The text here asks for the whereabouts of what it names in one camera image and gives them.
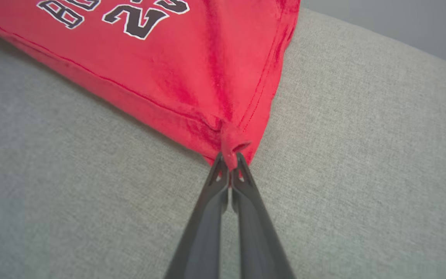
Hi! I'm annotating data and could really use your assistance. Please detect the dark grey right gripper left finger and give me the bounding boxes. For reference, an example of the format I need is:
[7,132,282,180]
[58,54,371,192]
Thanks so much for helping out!
[164,153,230,279]

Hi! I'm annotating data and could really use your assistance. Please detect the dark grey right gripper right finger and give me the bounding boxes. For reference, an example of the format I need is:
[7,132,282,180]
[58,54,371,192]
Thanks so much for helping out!
[230,152,297,279]

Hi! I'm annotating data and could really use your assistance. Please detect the red white sports jersey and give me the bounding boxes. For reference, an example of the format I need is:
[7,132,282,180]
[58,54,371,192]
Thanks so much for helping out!
[0,0,301,172]

